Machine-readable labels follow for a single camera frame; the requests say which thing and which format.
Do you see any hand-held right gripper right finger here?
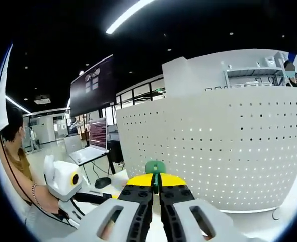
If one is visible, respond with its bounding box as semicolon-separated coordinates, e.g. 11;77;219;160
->
158;173;242;242

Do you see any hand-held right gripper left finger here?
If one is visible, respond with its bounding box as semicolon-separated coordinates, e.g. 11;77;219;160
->
74;173;155;242

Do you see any green hook assembly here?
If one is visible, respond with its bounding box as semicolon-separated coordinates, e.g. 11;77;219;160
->
144;160;167;189

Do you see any white perforated mounting plate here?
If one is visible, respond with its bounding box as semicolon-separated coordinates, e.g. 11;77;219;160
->
115;89;297;220

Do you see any black computer mouse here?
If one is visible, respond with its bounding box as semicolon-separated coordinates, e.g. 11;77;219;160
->
94;177;111;189

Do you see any black folding stand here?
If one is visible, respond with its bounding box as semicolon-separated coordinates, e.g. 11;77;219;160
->
83;151;125;182

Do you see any person's own body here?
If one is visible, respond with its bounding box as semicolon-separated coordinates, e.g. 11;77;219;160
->
0;105;37;205

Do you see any silver laptop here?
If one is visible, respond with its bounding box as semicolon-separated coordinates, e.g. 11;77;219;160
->
69;117;111;166

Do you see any ceiling air vent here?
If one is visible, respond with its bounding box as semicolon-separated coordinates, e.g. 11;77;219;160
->
34;94;51;105

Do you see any grey storage shelf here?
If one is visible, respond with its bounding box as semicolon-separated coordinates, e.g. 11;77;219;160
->
223;51;294;89

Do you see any long ceiling light strip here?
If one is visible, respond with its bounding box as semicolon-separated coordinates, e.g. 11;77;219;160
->
105;0;156;35

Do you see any beaded bracelet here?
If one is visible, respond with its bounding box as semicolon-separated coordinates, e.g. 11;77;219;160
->
30;183;38;205

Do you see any large dark wall screen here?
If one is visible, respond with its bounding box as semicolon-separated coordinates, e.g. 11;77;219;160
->
69;54;118;118

